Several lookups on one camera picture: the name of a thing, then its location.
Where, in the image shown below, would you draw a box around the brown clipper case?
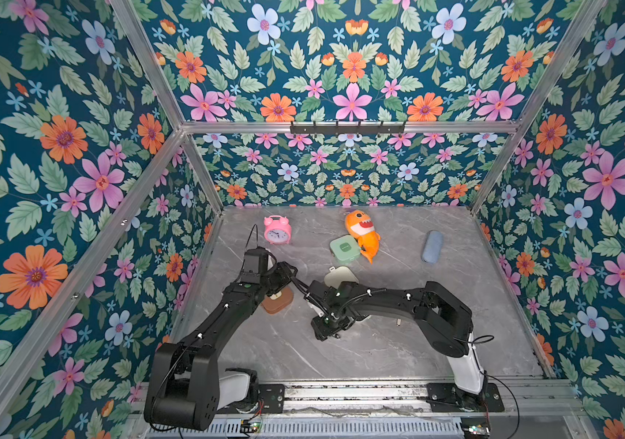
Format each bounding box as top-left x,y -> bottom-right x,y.
262,286 -> 294,315

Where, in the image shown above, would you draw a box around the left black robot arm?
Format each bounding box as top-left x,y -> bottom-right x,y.
143,262 -> 298,431

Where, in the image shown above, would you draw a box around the pink alarm clock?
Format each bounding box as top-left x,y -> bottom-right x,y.
263,215 -> 292,245

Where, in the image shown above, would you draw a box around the cream clipper case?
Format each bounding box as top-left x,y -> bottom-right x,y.
323,266 -> 359,288

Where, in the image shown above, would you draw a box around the black wall hook rail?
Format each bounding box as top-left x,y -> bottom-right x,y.
290,121 -> 406,136

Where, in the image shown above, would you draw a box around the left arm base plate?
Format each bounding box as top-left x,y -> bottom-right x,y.
217,384 -> 286,416

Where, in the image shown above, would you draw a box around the green clipper case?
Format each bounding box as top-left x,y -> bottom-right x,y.
329,235 -> 361,265

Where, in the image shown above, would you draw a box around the blue closed case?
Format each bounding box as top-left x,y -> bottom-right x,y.
422,230 -> 444,264

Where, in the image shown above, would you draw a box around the white vented cable duct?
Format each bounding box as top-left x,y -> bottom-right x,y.
146,418 -> 464,438

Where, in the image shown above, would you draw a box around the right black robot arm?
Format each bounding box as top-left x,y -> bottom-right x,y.
304,281 -> 488,412

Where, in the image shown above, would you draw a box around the orange shark plush toy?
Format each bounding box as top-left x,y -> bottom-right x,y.
345,210 -> 381,263

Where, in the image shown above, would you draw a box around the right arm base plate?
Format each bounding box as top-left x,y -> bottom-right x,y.
426,382 -> 505,413

